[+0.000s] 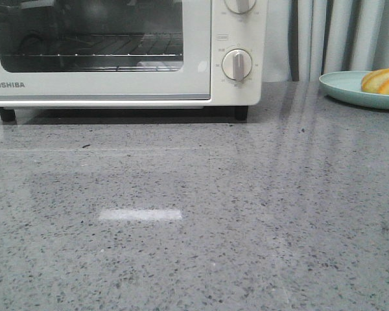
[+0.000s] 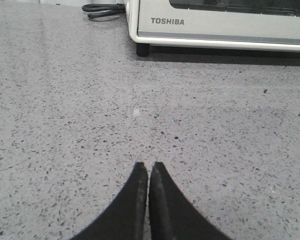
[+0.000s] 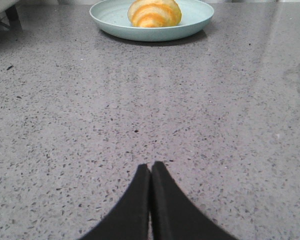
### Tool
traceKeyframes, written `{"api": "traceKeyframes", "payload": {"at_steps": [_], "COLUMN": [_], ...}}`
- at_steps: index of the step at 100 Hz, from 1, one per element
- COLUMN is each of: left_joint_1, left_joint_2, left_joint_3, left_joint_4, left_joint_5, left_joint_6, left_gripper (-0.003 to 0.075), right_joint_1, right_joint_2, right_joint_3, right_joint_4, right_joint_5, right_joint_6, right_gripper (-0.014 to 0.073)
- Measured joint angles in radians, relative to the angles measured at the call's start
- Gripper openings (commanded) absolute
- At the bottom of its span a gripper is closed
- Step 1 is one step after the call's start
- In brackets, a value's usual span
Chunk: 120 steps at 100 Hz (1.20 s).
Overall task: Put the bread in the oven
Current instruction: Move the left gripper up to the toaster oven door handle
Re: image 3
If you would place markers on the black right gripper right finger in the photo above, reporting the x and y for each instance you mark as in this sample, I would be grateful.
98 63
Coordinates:
174 216

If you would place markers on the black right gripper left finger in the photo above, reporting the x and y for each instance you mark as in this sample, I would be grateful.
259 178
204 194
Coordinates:
129 218

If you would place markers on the striped croissant bread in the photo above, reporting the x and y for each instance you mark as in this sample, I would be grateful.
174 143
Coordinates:
154 13

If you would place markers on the white toaster oven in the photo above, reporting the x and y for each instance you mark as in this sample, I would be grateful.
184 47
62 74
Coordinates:
9 17

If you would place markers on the light green plate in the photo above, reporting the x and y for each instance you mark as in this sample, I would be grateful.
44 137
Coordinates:
111 16

